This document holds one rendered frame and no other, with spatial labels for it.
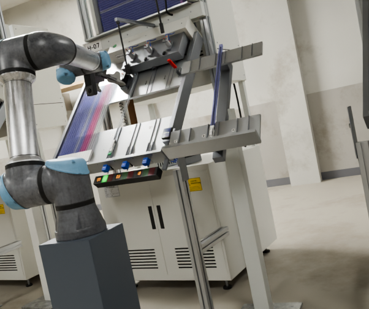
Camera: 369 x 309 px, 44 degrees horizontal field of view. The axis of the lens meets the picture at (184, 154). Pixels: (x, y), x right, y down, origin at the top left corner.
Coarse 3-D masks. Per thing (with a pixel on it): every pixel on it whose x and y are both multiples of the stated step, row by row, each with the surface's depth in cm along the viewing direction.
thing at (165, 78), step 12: (180, 60) 215; (108, 72) 244; (120, 72) 238; (144, 72) 225; (156, 72) 220; (168, 72) 214; (144, 84) 220; (156, 84) 214; (168, 84) 209; (120, 96) 224; (132, 96) 219
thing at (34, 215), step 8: (32, 208) 250; (32, 216) 250; (40, 216) 254; (32, 224) 251; (40, 224) 253; (32, 232) 252; (40, 232) 252; (32, 240) 253; (40, 240) 251; (40, 256) 251; (40, 264) 252; (40, 272) 253; (40, 280) 254; (48, 296) 253; (32, 304) 253; (40, 304) 250; (48, 304) 247
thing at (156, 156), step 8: (144, 152) 187; (152, 152) 184; (160, 152) 182; (104, 160) 198; (112, 160) 195; (120, 160) 194; (128, 160) 193; (136, 160) 191; (152, 160) 189; (160, 160) 188; (88, 168) 206; (96, 168) 204; (112, 168) 202; (120, 168) 200
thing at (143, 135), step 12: (156, 120) 198; (168, 120) 194; (108, 132) 212; (120, 132) 207; (132, 132) 202; (144, 132) 198; (156, 132) 193; (96, 144) 212; (108, 144) 207; (120, 144) 202; (132, 144) 198; (144, 144) 193; (156, 144) 189; (96, 156) 206; (108, 156) 202
